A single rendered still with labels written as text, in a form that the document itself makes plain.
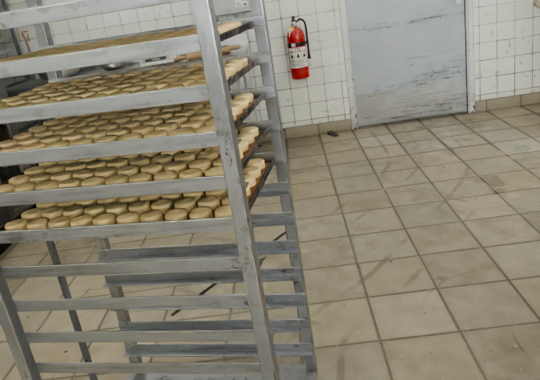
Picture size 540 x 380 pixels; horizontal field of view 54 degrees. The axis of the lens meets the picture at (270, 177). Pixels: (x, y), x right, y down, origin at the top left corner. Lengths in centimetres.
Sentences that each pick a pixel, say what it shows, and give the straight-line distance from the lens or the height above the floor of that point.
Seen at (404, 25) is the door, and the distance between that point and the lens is 486.
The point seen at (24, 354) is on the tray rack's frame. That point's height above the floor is 57.
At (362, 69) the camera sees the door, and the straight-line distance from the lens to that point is 483.
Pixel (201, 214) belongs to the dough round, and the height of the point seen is 88.
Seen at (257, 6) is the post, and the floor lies 127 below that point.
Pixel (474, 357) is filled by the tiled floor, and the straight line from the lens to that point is 208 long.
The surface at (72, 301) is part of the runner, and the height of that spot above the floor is 70.
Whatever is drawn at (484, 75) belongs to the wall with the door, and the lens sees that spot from 509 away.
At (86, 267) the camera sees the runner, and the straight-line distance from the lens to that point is 126.
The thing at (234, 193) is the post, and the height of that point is 95.
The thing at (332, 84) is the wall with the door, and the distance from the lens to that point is 478.
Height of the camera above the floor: 130
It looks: 19 degrees down
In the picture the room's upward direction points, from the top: 9 degrees counter-clockwise
